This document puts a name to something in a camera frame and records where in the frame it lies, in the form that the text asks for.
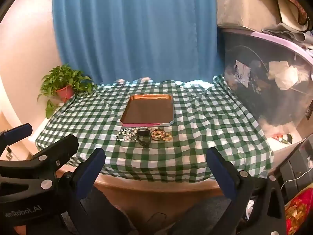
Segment clear storage bin purple lid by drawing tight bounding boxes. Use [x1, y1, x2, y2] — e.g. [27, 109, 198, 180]
[221, 27, 313, 137]

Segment potted green plant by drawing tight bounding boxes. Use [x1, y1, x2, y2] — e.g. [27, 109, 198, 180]
[37, 64, 94, 119]

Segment beige bag patterned strap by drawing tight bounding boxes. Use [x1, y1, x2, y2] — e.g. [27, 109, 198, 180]
[266, 0, 311, 33]

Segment green checkered tablecloth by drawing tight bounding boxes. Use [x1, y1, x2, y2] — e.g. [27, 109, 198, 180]
[35, 75, 274, 184]

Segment blue curtain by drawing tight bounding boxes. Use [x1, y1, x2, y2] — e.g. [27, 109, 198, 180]
[52, 0, 224, 85]

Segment white plastic bag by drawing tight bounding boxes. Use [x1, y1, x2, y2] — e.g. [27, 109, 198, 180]
[268, 61, 310, 90]

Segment person's left leg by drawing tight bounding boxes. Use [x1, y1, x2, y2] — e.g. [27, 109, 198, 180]
[85, 186, 137, 235]

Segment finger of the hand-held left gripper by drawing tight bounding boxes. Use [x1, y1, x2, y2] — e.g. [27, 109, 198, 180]
[0, 135, 79, 197]
[0, 124, 33, 157]

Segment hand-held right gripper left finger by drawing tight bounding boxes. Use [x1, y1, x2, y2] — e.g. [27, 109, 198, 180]
[57, 147, 106, 235]

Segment dark green bangle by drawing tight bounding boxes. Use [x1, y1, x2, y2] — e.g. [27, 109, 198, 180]
[136, 127, 151, 148]

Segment grey folded cloth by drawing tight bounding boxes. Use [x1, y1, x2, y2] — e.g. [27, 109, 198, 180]
[262, 23, 313, 42]

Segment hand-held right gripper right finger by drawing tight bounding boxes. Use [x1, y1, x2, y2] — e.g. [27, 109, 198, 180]
[206, 147, 286, 235]

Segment copper metal tray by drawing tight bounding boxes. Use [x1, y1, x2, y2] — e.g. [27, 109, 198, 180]
[120, 94, 174, 127]

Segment red floral cloth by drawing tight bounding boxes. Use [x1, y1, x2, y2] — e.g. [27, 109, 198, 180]
[285, 188, 313, 235]

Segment grey fabric storage box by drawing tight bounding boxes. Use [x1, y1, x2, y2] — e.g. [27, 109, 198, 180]
[215, 0, 282, 30]

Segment person's leg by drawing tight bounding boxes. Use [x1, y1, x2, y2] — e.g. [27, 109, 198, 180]
[169, 196, 235, 235]
[85, 186, 137, 235]

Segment round wooden table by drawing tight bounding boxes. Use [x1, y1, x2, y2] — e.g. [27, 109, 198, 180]
[57, 165, 224, 197]

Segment amber bangle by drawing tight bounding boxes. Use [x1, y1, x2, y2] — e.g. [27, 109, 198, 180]
[151, 128, 167, 142]

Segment red white printed packet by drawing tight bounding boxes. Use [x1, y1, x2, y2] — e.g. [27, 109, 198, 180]
[271, 133, 294, 145]

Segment black cabinet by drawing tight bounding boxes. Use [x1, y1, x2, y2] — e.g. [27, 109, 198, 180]
[274, 137, 313, 203]

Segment wooden bead bracelet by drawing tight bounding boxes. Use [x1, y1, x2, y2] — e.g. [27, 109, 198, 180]
[151, 129, 173, 142]

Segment person's right leg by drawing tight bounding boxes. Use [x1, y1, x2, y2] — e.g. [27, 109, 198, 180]
[169, 196, 235, 235]

